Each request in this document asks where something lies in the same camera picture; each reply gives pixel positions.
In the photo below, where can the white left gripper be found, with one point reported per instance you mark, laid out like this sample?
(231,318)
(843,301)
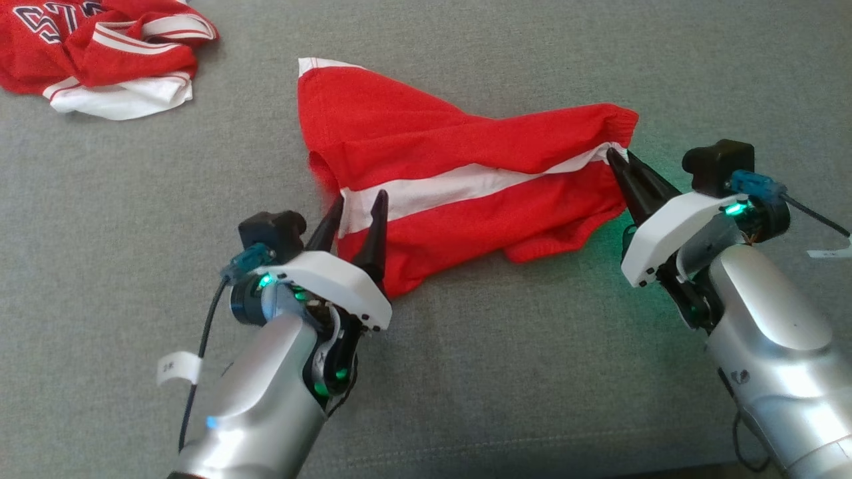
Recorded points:
(333,283)

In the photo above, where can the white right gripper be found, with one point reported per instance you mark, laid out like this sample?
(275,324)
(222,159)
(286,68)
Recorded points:
(672,229)

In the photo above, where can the red shorts with white stripe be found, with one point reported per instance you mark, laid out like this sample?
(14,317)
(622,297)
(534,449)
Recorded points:
(466,133)

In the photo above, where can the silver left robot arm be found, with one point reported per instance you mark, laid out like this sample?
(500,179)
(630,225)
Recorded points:
(266,386)

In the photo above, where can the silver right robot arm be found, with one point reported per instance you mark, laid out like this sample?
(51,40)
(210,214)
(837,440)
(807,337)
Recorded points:
(772,319)

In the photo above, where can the grey fabric sofa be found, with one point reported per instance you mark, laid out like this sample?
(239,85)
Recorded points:
(200,166)

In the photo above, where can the red jersey with lettering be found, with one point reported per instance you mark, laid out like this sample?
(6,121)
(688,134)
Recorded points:
(40,60)

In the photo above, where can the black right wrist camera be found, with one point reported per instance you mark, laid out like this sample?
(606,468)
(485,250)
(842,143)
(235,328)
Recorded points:
(715,163)

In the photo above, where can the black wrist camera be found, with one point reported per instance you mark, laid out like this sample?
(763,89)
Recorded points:
(715,163)
(269,229)

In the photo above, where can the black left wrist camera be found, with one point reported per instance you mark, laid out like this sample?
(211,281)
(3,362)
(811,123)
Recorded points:
(269,229)

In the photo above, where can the teal left camera connector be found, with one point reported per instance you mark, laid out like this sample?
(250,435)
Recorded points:
(247,259)

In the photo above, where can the teal camera connector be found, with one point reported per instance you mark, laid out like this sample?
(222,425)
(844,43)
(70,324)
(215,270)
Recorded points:
(755,184)
(247,259)

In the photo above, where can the teal right camera connector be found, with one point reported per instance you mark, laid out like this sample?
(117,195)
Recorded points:
(755,184)

